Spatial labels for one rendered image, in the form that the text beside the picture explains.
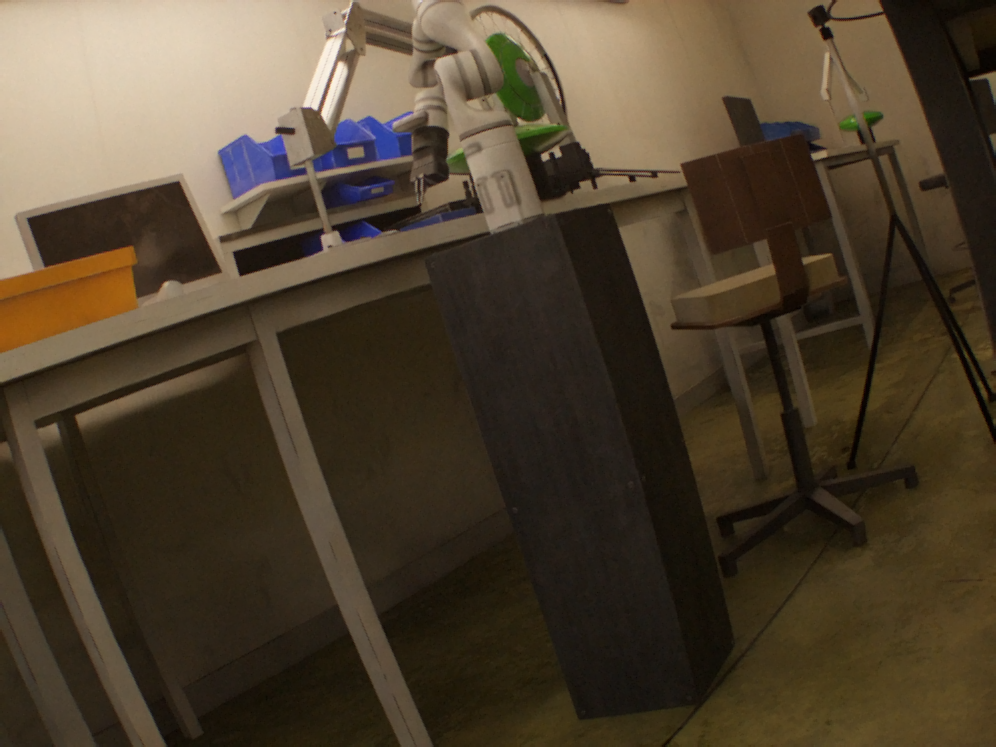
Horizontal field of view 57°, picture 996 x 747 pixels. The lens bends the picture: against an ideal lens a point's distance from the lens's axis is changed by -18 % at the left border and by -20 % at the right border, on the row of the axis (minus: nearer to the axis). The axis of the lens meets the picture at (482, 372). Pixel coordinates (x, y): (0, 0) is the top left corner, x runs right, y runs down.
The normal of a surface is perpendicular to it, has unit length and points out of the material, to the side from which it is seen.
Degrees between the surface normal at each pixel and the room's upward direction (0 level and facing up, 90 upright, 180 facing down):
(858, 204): 90
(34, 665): 90
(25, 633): 90
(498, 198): 90
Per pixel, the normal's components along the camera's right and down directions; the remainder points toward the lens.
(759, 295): 0.12, 0.04
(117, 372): 0.76, -0.20
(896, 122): -0.57, 0.25
